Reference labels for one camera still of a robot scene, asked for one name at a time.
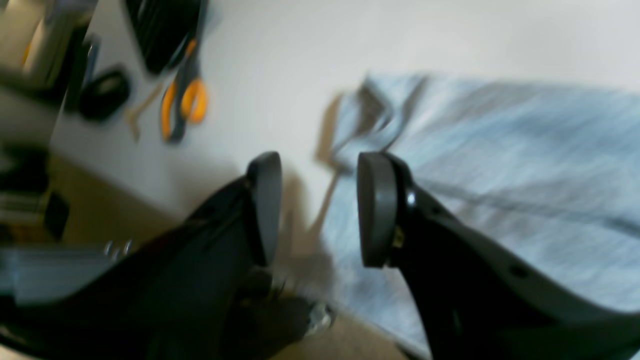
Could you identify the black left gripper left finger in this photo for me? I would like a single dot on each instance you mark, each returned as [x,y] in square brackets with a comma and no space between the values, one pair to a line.
[167,300]

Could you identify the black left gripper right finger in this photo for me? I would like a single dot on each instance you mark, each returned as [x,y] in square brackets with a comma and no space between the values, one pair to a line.
[476,299]

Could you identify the grey T-shirt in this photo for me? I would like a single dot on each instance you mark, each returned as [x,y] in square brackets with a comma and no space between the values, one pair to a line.
[550,171]

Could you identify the black oval object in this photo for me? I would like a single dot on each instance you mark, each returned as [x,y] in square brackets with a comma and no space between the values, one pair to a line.
[104,95]

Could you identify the black keyboard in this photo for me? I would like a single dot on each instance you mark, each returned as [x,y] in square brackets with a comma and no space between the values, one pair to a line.
[163,29]

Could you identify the orange handled scissors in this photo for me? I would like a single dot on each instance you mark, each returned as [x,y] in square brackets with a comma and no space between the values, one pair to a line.
[186,99]

